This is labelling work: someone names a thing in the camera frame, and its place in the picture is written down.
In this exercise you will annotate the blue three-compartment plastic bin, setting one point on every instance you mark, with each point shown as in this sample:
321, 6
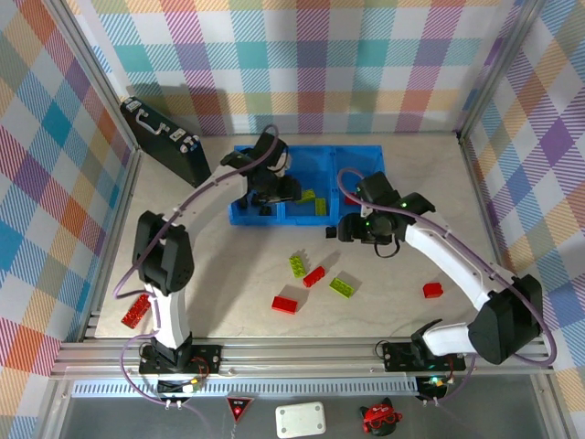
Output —
311, 169

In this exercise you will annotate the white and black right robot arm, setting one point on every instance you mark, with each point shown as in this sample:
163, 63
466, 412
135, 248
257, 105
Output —
503, 329

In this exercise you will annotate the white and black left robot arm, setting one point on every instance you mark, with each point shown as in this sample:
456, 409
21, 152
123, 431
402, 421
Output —
164, 256

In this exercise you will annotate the black briefcase with silver latches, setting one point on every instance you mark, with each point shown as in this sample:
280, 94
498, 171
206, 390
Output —
169, 151

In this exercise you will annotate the red flat lego plate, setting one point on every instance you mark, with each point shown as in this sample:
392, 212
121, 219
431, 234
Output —
136, 311

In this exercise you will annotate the red cat figure with glasses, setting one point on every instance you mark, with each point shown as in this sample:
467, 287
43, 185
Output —
380, 417

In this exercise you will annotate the white rounded plastic box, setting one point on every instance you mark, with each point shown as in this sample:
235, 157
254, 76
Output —
301, 418

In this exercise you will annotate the red triangle sign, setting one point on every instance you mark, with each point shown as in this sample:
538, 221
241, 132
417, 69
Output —
239, 407

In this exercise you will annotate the aluminium table side rail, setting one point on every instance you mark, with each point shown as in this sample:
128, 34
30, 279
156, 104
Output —
484, 206
121, 206

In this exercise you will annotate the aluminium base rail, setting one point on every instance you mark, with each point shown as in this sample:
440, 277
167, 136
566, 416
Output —
297, 356

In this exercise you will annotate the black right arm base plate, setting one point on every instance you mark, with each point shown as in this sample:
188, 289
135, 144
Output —
397, 356

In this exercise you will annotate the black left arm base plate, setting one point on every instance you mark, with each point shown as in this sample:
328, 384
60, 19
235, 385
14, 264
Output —
208, 359

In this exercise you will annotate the aluminium frame post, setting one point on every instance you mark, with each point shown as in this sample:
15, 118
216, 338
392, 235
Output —
98, 78
500, 68

